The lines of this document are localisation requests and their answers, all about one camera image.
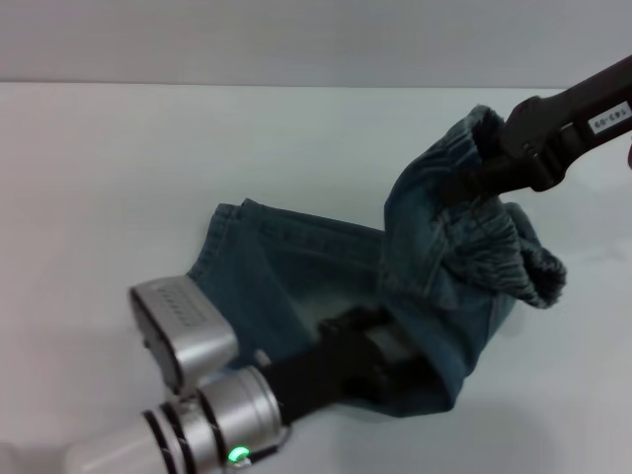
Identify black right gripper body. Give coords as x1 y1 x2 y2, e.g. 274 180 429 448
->
496 50 632 195

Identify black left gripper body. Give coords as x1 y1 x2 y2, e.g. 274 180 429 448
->
264 323 384 432

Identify blue denim shorts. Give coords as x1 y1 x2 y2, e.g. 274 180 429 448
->
190 104 568 420

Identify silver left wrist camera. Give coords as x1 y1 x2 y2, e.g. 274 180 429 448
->
127 275 240 395

